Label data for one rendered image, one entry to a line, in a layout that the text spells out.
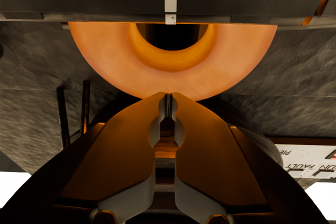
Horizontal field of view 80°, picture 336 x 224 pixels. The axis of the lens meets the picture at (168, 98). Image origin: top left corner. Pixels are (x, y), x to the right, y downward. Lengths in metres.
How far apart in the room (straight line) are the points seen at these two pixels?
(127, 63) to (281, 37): 0.18
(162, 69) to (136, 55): 0.03
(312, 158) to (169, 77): 0.51
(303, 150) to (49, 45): 0.55
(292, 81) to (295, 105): 0.14
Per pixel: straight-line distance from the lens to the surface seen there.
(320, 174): 0.72
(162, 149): 0.27
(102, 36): 0.17
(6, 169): 9.48
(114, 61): 0.18
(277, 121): 0.49
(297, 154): 0.59
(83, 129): 0.27
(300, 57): 0.30
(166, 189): 0.29
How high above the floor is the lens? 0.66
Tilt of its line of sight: 47 degrees up
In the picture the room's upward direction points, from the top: 180 degrees counter-clockwise
